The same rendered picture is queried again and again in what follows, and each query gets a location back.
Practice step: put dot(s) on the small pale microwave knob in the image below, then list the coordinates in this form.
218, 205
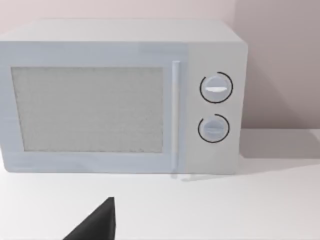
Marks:
213, 128

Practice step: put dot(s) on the pale microwave door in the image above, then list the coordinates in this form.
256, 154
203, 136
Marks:
87, 57

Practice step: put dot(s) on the pale microwave oven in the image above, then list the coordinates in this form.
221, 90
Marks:
212, 50

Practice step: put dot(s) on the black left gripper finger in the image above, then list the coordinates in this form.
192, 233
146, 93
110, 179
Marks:
100, 222

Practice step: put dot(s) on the large pale microwave knob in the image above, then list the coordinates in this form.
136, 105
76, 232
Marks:
216, 87

